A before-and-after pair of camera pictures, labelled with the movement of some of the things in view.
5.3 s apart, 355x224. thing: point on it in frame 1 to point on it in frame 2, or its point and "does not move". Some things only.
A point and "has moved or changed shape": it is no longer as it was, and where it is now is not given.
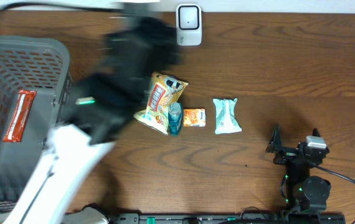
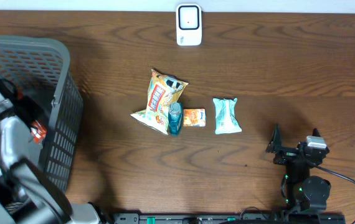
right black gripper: [275, 145] does not move
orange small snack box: [194, 117] does not move
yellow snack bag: [163, 91] does not move
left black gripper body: [113, 45] to [27, 103]
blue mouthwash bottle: [175, 111] does not move
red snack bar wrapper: [17, 124] has moved or changed shape
